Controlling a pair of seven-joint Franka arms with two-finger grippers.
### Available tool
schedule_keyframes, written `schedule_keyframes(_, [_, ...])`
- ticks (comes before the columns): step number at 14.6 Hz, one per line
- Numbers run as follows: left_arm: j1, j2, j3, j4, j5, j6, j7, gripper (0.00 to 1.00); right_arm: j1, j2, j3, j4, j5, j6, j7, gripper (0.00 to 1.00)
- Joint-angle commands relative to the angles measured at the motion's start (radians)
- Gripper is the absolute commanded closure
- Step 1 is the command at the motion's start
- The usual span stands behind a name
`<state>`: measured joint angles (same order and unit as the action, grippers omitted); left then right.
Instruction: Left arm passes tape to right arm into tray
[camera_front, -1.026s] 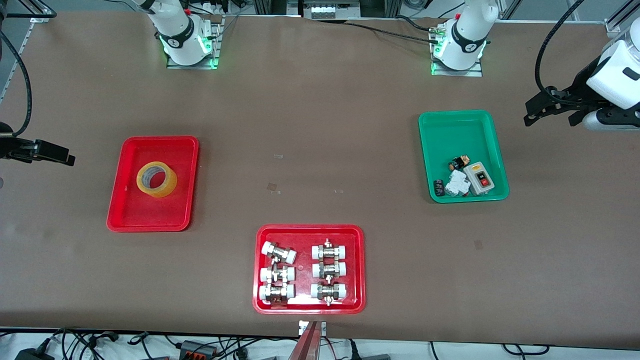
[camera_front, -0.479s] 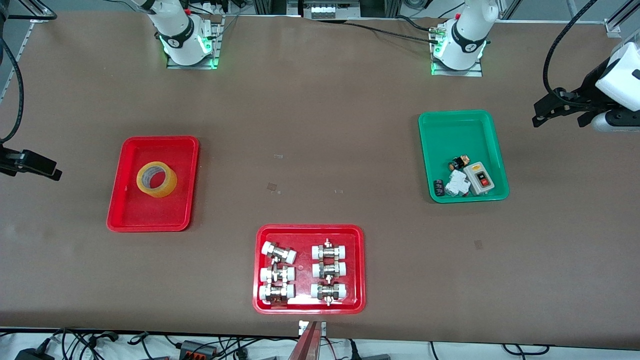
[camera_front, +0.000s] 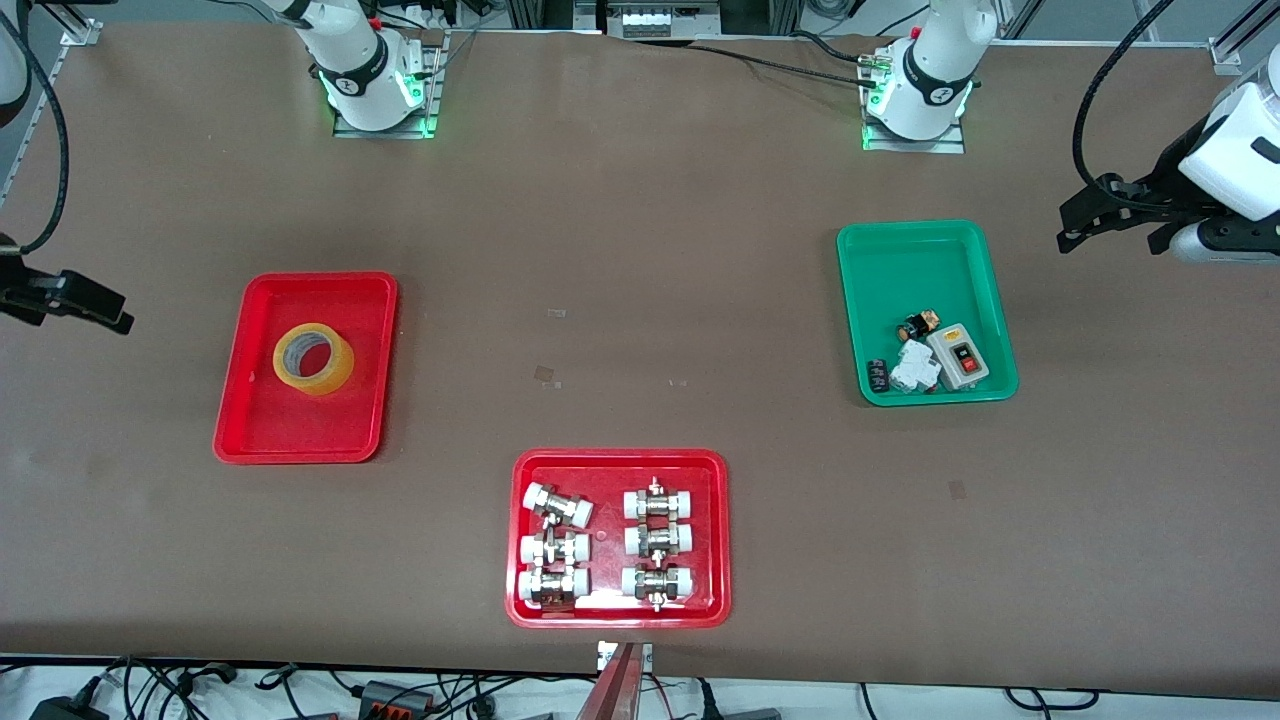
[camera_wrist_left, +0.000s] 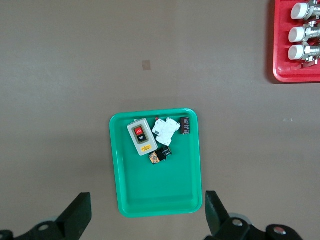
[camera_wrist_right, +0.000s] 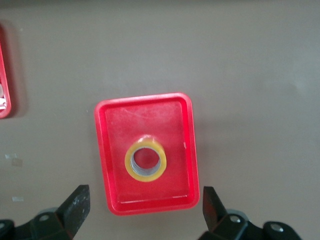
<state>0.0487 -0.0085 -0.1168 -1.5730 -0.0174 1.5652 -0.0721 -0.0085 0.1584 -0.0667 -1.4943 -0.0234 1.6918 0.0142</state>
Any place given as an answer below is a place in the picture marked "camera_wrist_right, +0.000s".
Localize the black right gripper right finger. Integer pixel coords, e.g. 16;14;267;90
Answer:
199;185;251;240

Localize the yellow tape roll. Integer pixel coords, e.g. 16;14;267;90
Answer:
124;134;168;183

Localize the empty red plastic tray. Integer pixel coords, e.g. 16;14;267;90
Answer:
93;92;201;216

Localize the red tray holding fittings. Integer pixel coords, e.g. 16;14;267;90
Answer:
0;23;12;120

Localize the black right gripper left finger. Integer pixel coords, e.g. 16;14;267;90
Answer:
14;184;91;240

